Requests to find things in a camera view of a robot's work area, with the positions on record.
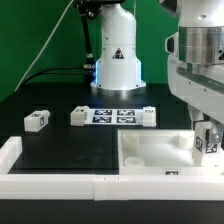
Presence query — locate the white U-shaped fence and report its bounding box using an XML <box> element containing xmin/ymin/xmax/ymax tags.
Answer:
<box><xmin>0</xmin><ymin>137</ymin><xmax>224</xmax><ymax>201</ymax></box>

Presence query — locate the black cable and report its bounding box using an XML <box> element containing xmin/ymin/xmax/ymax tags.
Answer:
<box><xmin>20</xmin><ymin>65</ymin><xmax>95</xmax><ymax>88</ymax></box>

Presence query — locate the fiducial marker sheet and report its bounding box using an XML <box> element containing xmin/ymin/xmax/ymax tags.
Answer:
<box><xmin>85</xmin><ymin>109</ymin><xmax>143</xmax><ymax>125</ymax></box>

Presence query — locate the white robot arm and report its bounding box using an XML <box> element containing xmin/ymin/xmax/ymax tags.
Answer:
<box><xmin>91</xmin><ymin>0</ymin><xmax>224</xmax><ymax>144</ymax></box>

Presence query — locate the grey cable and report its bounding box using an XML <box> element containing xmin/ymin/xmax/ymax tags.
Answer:
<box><xmin>14</xmin><ymin>0</ymin><xmax>75</xmax><ymax>92</ymax></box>

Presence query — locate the white square tabletop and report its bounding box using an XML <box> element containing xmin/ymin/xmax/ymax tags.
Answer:
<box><xmin>118</xmin><ymin>129</ymin><xmax>224</xmax><ymax>176</ymax></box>

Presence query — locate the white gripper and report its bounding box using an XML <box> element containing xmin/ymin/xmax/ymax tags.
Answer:
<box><xmin>165</xmin><ymin>32</ymin><xmax>224</xmax><ymax>144</ymax></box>

